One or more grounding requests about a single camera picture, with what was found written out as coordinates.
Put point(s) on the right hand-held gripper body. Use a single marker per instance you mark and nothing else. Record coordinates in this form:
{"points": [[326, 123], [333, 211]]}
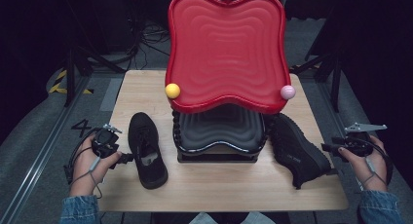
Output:
{"points": [[358, 144]]}

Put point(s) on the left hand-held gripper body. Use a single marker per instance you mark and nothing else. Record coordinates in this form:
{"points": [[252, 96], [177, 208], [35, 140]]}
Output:
{"points": [[104, 142]]}

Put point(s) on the black knit shoe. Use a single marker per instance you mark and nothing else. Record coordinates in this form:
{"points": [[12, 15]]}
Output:
{"points": [[144, 133]]}

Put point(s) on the black chunky-soled shoe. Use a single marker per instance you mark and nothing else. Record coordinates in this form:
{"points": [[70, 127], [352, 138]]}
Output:
{"points": [[295, 146]]}

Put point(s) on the red and black shoe rack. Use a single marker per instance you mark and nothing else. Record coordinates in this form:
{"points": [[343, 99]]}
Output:
{"points": [[227, 55]]}

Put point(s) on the person's left hand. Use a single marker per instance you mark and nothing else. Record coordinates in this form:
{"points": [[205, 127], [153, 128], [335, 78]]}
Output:
{"points": [[85, 172]]}

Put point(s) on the person's right hand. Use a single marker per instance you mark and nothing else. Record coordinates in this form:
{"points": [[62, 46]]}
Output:
{"points": [[373, 172]]}

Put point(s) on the grey floor tape patch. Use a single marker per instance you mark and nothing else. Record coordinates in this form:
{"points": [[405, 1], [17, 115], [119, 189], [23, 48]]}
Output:
{"points": [[111, 94]]}

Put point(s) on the black tripod stand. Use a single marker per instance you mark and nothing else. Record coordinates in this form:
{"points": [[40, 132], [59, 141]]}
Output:
{"points": [[70, 78], [336, 84]]}

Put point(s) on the pink ball knob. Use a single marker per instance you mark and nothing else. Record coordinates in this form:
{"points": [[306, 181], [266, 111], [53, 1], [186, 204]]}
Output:
{"points": [[288, 92]]}

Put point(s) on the yellow ball knob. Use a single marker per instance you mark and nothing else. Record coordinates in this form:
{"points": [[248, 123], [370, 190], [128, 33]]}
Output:
{"points": [[172, 91]]}

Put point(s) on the person's legs in jeans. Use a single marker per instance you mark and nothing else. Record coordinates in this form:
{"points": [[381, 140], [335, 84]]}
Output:
{"points": [[204, 219]]}

